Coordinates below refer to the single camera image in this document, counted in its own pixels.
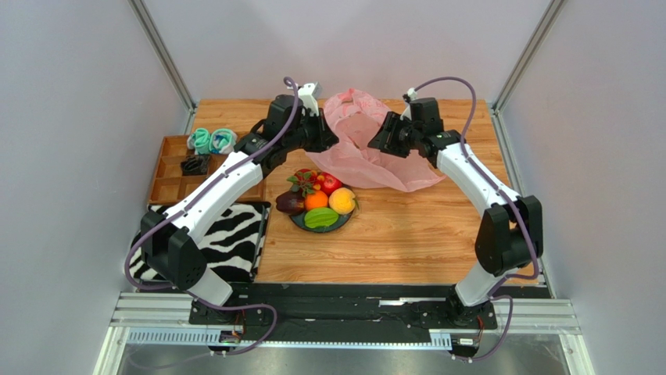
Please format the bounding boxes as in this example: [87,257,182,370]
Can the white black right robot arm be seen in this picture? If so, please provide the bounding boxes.
[368,98,542,307]

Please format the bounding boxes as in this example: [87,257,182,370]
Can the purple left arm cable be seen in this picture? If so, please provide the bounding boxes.
[123,77,302,357]

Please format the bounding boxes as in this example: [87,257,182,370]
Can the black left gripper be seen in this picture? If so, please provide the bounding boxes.
[285,109,339,154]

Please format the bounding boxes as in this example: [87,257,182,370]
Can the red berry sprig with leaves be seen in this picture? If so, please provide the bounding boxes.
[287,169,323,197]

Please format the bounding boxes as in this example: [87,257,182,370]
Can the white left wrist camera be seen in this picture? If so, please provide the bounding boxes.
[298,82,322,116]

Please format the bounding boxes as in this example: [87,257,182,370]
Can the dark round plate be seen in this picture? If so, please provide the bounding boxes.
[289,202,358,234]

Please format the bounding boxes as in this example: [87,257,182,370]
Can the red apple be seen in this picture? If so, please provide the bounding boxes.
[317,172,343,196]

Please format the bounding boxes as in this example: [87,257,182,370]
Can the orange fruit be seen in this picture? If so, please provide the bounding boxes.
[304,191,328,211]

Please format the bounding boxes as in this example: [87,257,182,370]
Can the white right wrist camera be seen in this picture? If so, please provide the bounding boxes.
[400,87,418,120]

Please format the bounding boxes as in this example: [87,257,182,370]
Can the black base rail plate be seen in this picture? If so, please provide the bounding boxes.
[188,283,498,344]

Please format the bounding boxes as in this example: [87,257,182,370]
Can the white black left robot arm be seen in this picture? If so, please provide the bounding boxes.
[132,87,338,307]

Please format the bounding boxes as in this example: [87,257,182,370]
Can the yellow peach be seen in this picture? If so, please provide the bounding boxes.
[328,187,357,215]

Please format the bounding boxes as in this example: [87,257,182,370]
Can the teal white rolled sock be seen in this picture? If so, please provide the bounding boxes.
[209,128,238,155]

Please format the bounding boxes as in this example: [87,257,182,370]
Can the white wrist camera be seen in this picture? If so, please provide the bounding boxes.
[400,87,418,120]
[298,82,322,116]

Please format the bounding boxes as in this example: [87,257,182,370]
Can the dark purple fruit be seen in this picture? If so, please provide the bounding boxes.
[276,191,306,216]

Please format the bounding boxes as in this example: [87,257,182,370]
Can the black rolled sock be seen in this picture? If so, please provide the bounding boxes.
[180,155,210,177]

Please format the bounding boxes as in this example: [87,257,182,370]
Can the zebra pattern cloth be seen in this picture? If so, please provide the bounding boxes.
[123,201,272,284]

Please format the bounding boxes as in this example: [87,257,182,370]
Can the pink plastic bag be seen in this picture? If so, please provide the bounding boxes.
[306,88,446,192]

